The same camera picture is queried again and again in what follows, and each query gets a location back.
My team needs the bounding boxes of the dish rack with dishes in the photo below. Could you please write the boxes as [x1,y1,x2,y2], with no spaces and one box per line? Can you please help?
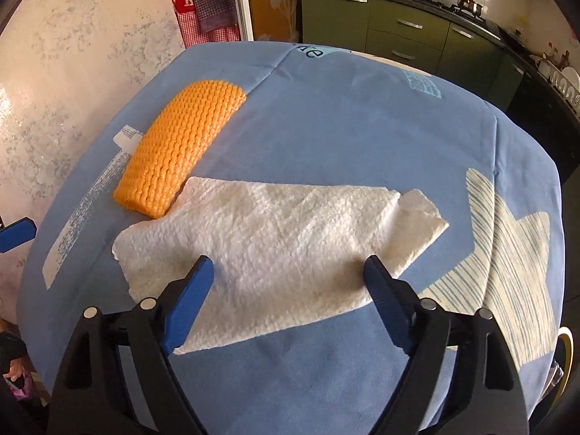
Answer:
[530,41,580,123]

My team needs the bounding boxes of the gas stove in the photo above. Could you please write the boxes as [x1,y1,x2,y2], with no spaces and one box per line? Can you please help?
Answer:
[435,0,499,28]

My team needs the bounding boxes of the blue star printed tablecloth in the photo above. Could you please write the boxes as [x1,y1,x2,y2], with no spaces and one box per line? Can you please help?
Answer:
[16,41,565,435]

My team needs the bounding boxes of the green kitchen cabinet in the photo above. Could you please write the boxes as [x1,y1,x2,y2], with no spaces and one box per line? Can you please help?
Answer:
[300,0,531,109]

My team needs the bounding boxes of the black bin with yellow rim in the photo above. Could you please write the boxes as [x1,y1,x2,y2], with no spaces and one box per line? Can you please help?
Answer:
[550,326,576,399]

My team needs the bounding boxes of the purple checkered apron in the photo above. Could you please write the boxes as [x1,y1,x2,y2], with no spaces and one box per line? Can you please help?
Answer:
[186,0,241,46]

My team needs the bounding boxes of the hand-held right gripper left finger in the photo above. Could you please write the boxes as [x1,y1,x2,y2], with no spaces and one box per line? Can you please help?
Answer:
[47,255,215,435]

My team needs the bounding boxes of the orange knitted sponge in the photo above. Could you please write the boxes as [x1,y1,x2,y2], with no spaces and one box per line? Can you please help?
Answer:
[113,80,248,219]

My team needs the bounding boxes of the orange door panel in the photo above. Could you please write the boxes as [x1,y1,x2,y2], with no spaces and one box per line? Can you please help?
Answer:
[245,0,300,44]

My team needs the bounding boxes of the white paper towel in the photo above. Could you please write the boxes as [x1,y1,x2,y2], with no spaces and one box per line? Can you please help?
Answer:
[112,176,450,356]

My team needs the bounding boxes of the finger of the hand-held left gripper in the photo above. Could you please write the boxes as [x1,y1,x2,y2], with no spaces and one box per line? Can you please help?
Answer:
[0,217,37,253]

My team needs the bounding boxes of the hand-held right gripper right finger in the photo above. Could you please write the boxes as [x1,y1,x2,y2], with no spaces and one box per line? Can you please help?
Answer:
[362,254,531,435]

